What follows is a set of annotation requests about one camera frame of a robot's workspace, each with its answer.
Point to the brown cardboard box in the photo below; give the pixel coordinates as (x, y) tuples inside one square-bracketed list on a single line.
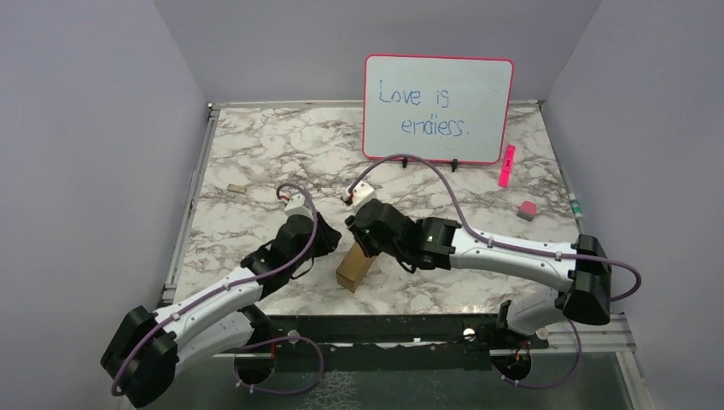
[(353, 268)]

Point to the pink grey eraser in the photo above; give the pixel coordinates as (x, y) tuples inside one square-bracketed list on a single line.
[(527, 210)]

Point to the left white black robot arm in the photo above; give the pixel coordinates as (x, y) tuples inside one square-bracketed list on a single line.
[(149, 349)]

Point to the green white marker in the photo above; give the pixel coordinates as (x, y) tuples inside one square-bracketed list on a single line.
[(575, 206)]

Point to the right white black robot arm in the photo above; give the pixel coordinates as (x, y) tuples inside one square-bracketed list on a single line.
[(574, 276)]

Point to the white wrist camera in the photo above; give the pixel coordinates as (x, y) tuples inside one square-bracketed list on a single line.
[(297, 205), (361, 193)]

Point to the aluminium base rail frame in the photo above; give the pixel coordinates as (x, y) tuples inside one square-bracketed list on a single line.
[(448, 361)]

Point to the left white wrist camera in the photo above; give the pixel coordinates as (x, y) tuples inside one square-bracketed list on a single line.
[(297, 205)]

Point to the pink highlighter marker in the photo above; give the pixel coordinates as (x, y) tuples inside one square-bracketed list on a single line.
[(506, 165)]

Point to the small wooden block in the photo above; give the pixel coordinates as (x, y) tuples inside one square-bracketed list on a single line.
[(236, 189)]

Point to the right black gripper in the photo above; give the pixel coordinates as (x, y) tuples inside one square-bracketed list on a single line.
[(359, 235)]

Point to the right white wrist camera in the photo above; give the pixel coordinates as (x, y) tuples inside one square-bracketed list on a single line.
[(361, 193)]

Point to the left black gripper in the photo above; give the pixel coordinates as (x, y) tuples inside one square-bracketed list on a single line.
[(329, 238)]

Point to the pink framed whiteboard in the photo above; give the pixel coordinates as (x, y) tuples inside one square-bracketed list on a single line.
[(440, 108)]

